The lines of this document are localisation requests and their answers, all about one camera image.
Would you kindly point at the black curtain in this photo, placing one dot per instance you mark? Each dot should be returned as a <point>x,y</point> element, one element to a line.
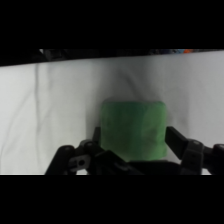
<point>83,55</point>

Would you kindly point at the green triangle block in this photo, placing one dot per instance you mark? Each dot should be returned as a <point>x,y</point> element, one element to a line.
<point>133,130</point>

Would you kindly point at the white table cloth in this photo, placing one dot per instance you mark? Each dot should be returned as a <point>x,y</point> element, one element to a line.
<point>50,110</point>

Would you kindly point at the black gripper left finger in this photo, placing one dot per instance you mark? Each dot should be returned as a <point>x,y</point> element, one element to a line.
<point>96,156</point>

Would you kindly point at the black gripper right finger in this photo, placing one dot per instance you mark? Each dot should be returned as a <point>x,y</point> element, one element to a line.
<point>196,156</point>

